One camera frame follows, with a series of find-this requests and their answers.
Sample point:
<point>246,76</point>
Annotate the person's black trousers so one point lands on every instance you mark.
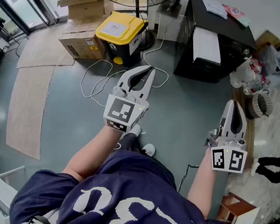
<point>131,144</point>

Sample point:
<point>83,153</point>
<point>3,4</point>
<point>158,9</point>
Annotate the person's right white shoe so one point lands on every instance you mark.
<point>148,149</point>

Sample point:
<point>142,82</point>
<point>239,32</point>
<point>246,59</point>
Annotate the black cabinet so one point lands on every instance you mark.
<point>229,29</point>

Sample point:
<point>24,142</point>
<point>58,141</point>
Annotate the clear plastic bag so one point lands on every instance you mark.
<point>273,64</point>

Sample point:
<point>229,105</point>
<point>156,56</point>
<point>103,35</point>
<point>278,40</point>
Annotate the person's left white shoe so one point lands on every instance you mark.
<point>135,129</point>

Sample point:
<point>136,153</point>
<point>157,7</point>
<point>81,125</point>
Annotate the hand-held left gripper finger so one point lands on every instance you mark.
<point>126,78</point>
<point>147,87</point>

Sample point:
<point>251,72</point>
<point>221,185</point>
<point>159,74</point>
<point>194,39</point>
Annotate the black bin with yellow lid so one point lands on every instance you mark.
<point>119,28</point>

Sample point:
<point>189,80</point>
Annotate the brown and white cabinet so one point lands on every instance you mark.
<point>239,210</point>

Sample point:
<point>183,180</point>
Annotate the wide beige floor mat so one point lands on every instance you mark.
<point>44,50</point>

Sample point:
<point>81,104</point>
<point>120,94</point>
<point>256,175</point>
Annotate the pink and teal card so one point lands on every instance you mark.
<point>237,13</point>

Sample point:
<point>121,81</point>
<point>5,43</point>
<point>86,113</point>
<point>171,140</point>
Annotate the open-flap cardboard box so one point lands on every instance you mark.
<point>84,4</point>

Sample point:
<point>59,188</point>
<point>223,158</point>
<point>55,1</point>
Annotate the person's left forearm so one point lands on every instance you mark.
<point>92,151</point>

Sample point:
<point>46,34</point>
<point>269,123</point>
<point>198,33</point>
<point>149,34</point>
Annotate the clear plastic bottle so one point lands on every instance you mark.
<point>253,86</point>

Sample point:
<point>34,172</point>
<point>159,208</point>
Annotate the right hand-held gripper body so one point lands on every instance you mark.
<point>227,159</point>

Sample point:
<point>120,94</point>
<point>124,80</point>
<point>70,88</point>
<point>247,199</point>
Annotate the long beige floor mat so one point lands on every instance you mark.
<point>27,111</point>

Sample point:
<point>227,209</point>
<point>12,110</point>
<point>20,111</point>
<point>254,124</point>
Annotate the white folded cloth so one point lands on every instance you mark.
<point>214,7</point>

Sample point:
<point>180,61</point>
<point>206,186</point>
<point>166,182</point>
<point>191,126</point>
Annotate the ribbed grey round basket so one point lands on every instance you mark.
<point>260,105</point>

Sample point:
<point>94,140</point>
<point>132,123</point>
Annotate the white low cabinet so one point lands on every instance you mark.
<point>168,27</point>

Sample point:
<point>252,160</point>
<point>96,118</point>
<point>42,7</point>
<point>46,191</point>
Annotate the person's navy printed shirt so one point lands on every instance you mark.
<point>127,182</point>

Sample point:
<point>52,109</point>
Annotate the person's white shoe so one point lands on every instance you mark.
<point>135,129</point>
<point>148,149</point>

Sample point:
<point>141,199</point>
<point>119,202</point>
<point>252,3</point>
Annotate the white plastic bag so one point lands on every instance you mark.
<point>241,72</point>

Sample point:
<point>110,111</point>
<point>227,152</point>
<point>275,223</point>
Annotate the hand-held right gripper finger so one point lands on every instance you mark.
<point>239,125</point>
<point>226,119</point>

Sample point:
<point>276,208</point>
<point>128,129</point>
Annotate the person's right forearm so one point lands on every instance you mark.
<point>202,184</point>

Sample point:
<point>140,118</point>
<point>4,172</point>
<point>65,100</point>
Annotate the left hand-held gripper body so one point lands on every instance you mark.
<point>120,111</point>

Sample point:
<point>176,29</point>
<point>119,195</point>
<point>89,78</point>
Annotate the flat brown cardboard sheet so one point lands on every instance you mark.
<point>268,39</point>

